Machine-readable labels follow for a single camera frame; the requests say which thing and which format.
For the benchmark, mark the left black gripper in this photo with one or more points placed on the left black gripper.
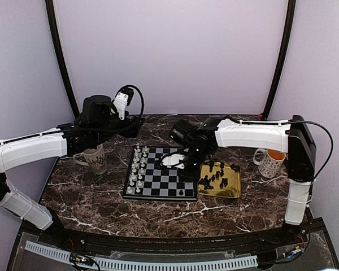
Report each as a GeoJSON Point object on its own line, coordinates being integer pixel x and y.
{"type": "Point", "coordinates": [132, 126]}

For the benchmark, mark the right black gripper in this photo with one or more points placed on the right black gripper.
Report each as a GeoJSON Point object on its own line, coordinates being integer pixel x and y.
{"type": "Point", "coordinates": [194, 175]}

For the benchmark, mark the gold metal tray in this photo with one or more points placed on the gold metal tray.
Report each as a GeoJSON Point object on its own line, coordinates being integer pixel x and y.
{"type": "Point", "coordinates": [220, 179]}

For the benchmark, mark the black pawn corner square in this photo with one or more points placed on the black pawn corner square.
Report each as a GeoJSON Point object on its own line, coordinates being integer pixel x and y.
{"type": "Point", "coordinates": [181, 192]}

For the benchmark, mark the black white chess board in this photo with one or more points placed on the black white chess board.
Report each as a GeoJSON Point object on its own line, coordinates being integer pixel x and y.
{"type": "Point", "coordinates": [147, 180]}

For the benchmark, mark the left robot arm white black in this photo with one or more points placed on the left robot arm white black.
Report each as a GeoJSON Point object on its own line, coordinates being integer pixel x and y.
{"type": "Point", "coordinates": [101, 118]}

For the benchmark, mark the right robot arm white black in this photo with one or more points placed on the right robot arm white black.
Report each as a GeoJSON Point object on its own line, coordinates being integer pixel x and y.
{"type": "Point", "coordinates": [278, 141]}

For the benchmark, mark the tall cactus print mug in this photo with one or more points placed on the tall cactus print mug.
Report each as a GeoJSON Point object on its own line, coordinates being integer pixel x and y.
{"type": "Point", "coordinates": [95, 159]}

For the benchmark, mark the yellow inside cactus mug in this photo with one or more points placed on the yellow inside cactus mug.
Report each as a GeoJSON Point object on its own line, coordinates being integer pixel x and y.
{"type": "Point", "coordinates": [268, 161]}

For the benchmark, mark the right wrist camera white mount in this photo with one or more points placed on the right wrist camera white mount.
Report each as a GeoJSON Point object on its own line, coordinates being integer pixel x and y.
{"type": "Point", "coordinates": [173, 160]}

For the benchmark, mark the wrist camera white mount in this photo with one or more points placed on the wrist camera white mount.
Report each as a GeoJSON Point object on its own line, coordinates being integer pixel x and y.
{"type": "Point", "coordinates": [173, 160]}
{"type": "Point", "coordinates": [123, 99]}

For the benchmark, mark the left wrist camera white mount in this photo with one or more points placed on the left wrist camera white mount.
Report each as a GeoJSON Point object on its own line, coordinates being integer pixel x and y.
{"type": "Point", "coordinates": [123, 99]}

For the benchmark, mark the black front rail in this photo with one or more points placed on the black front rail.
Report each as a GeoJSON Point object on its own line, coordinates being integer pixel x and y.
{"type": "Point", "coordinates": [101, 242]}

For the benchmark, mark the white slotted cable duct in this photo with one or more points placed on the white slotted cable duct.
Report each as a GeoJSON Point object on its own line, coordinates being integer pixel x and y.
{"type": "Point", "coordinates": [102, 263]}

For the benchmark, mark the left black frame post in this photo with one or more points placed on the left black frame post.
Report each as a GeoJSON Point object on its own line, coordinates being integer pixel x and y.
{"type": "Point", "coordinates": [52, 19]}

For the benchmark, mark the black frame post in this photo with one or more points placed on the black frame post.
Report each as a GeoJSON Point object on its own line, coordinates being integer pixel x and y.
{"type": "Point", "coordinates": [290, 12]}
{"type": "Point", "coordinates": [52, 19]}

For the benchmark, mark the right black frame post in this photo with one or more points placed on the right black frame post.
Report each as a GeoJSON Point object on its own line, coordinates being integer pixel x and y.
{"type": "Point", "coordinates": [290, 12]}

